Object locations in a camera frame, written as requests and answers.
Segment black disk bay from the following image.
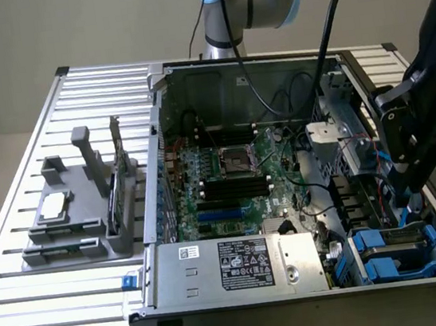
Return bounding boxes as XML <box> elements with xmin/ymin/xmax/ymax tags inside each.
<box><xmin>324</xmin><ymin>168</ymin><xmax>388</xmax><ymax>238</ymax></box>

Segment metal drive cage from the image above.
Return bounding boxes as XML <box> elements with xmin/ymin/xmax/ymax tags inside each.
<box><xmin>297</xmin><ymin>66</ymin><xmax>383</xmax><ymax>183</ymax></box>

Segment blue drive bays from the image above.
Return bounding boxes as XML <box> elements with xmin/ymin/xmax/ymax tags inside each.
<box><xmin>347</xmin><ymin>217</ymin><xmax>436</xmax><ymax>287</ymax></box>

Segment silver chipset heatsink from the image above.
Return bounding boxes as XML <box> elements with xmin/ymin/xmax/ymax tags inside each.
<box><xmin>261</xmin><ymin>215</ymin><xmax>295</xmax><ymax>238</ymax></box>

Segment black RAM slot bank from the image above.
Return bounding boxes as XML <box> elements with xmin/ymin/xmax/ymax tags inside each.
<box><xmin>193</xmin><ymin>120</ymin><xmax>260</xmax><ymax>149</ymax></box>
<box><xmin>198</xmin><ymin>171</ymin><xmax>273</xmax><ymax>203</ymax></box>

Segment blue expansion slot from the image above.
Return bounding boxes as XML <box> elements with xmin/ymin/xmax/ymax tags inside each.
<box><xmin>195</xmin><ymin>204</ymin><xmax>253</xmax><ymax>225</ymax></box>

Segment green motherboard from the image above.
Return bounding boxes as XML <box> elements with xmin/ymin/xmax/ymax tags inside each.
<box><xmin>160</xmin><ymin>116</ymin><xmax>324</xmax><ymax>248</ymax></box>

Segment silver power supply unit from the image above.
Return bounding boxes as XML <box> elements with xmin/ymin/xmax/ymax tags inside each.
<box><xmin>136</xmin><ymin>223</ymin><xmax>332</xmax><ymax>316</ymax></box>

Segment open black PC case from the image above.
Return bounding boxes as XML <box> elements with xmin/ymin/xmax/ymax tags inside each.
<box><xmin>95</xmin><ymin>26</ymin><xmax>436</xmax><ymax>326</ymax></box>

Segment blue case latch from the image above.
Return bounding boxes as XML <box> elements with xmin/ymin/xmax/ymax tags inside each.
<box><xmin>120</xmin><ymin>273</ymin><xmax>138</xmax><ymax>292</ymax></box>

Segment grey plastic parts rack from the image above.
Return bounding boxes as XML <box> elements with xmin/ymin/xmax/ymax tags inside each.
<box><xmin>4</xmin><ymin>120</ymin><xmax>151</xmax><ymax>273</ymax></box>

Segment silver CPU chip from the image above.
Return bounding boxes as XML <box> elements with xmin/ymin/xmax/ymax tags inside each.
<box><xmin>39</xmin><ymin>191</ymin><xmax>73</xmax><ymax>219</ymax></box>

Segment green RAM stick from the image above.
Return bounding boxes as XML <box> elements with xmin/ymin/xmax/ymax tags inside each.
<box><xmin>40</xmin><ymin>244</ymin><xmax>86</xmax><ymax>259</ymax></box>

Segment red thin wire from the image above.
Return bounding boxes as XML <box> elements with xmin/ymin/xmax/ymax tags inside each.
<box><xmin>352</xmin><ymin>130</ymin><xmax>399</xmax><ymax>229</ymax></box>

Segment blue data wire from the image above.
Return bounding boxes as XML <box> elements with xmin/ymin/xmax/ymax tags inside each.
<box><xmin>375</xmin><ymin>145</ymin><xmax>416</xmax><ymax>230</ymax></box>

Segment thick black camera cable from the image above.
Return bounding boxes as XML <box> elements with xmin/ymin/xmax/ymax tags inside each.
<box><xmin>293</xmin><ymin>0</ymin><xmax>402</xmax><ymax>128</ymax></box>

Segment CPU socket with metal frame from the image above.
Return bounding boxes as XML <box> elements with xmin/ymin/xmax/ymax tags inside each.
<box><xmin>215</xmin><ymin>141</ymin><xmax>263</xmax><ymax>182</ymax></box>

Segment thin black cable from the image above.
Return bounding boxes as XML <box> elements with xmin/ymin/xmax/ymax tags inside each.
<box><xmin>179</xmin><ymin>0</ymin><xmax>297</xmax><ymax>129</ymax></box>

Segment graphics card with metal bracket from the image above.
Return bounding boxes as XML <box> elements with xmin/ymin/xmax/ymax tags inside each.
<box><xmin>93</xmin><ymin>114</ymin><xmax>139</xmax><ymax>237</ymax></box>

